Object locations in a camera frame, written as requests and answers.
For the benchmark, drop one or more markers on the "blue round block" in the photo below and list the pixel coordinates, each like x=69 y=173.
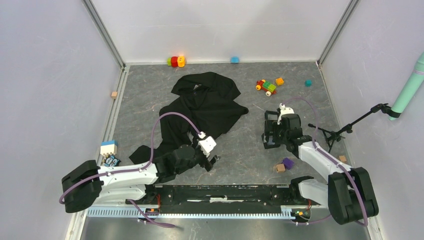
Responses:
x=234 y=60

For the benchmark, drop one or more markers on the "colourful toy brick car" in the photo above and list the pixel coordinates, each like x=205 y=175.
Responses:
x=268 y=87

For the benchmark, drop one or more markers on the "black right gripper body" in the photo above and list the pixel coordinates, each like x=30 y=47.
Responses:
x=279 y=135

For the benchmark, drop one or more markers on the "mint green tube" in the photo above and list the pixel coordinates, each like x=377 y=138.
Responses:
x=409 y=89

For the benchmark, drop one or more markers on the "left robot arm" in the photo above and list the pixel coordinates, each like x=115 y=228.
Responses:
x=90 y=184

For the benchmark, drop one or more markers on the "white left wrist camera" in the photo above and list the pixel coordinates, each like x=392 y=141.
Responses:
x=206 y=143

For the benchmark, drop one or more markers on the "small wooden cube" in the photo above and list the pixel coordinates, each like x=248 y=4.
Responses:
x=114 y=95

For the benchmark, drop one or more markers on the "black tripod stand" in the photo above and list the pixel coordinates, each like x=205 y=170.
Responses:
x=331 y=137

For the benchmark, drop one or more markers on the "blue white block toy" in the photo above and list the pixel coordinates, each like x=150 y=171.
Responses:
x=108 y=148

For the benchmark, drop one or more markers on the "purple cube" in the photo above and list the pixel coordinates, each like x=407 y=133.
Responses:
x=288 y=163

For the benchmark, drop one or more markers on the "teal cube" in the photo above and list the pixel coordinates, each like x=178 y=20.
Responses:
x=308 y=83

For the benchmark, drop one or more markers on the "orange cube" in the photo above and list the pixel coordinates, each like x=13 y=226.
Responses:
x=279 y=81

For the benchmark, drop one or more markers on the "tan cube by wall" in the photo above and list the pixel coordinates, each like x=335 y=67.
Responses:
x=343 y=159

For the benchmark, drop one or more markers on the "black garment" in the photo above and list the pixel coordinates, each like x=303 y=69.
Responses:
x=208 y=100

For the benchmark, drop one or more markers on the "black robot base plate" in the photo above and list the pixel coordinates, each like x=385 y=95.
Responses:
x=222 y=199

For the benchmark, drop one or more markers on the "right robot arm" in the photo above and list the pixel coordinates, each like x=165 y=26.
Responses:
x=348 y=193

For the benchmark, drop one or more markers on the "blue monster card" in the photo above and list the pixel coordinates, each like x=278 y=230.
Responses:
x=111 y=161

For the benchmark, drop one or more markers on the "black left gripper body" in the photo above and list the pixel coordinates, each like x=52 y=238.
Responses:
x=202 y=159

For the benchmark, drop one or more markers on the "brown wooden cube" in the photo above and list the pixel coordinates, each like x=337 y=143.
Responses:
x=280 y=168

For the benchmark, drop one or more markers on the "red yellow green toy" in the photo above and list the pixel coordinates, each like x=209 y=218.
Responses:
x=176 y=61

